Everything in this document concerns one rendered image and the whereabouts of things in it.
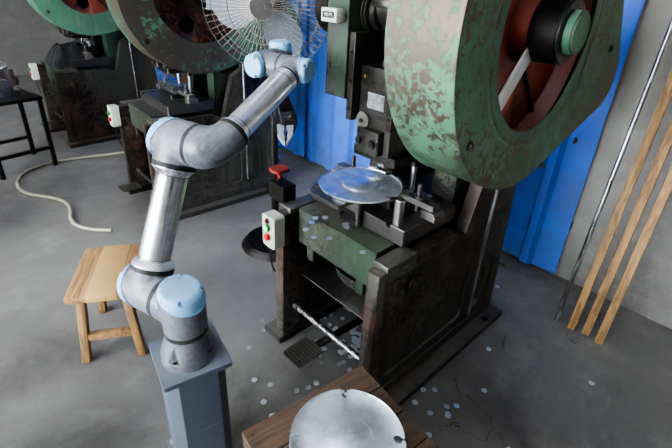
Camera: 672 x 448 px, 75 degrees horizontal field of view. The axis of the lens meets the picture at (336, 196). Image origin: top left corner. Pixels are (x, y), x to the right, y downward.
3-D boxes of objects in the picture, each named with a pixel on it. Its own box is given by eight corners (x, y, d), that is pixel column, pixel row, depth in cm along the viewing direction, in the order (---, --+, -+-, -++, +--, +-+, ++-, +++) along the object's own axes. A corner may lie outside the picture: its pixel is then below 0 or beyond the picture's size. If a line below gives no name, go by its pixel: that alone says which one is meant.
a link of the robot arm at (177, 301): (184, 348, 112) (178, 307, 106) (148, 328, 118) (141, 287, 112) (218, 320, 121) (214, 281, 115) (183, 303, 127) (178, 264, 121)
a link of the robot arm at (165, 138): (144, 325, 114) (187, 120, 109) (108, 304, 121) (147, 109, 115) (179, 314, 125) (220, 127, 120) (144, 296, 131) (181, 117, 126)
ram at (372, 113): (379, 162, 142) (388, 68, 129) (346, 148, 151) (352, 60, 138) (412, 151, 153) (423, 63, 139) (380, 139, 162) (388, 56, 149)
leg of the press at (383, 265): (372, 432, 153) (401, 204, 113) (349, 410, 161) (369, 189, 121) (501, 315, 211) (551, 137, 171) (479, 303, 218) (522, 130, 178)
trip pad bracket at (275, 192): (283, 230, 171) (283, 185, 163) (269, 221, 178) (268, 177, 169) (295, 226, 175) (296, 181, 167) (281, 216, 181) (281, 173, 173)
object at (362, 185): (301, 181, 152) (301, 179, 151) (359, 162, 170) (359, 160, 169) (361, 213, 133) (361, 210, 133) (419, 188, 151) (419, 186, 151)
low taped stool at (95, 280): (100, 308, 202) (85, 247, 187) (155, 302, 208) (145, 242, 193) (81, 366, 173) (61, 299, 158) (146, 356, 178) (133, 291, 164)
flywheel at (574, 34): (648, 14, 131) (533, 220, 126) (578, 9, 144) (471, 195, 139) (660, -276, 76) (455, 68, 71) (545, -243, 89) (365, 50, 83)
